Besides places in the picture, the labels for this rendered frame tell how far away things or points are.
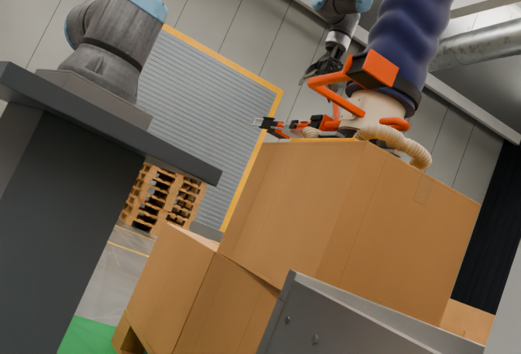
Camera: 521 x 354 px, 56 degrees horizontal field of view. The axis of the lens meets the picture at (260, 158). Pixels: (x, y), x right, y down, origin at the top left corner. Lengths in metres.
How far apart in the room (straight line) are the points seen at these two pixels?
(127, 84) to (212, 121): 9.78
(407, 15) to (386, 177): 0.56
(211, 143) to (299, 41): 3.37
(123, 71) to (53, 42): 9.56
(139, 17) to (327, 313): 0.76
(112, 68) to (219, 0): 10.47
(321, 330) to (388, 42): 0.92
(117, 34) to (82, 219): 0.42
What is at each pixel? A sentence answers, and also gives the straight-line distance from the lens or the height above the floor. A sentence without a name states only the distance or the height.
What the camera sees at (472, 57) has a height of 4.78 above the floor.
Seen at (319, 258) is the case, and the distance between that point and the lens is 1.13.
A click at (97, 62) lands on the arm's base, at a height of 0.86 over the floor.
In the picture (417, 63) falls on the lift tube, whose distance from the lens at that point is 1.52.
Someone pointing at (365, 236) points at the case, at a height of 0.74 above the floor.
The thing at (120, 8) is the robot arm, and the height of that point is 0.99.
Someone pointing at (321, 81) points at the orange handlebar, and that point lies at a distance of 1.29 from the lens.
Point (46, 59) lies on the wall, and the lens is 10.65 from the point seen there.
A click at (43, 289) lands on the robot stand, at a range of 1.15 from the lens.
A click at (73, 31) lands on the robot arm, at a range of 1.39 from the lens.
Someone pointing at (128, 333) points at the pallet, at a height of 0.09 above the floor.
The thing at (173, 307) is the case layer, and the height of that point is 0.31.
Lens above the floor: 0.65
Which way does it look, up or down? 8 degrees up
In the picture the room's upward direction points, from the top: 23 degrees clockwise
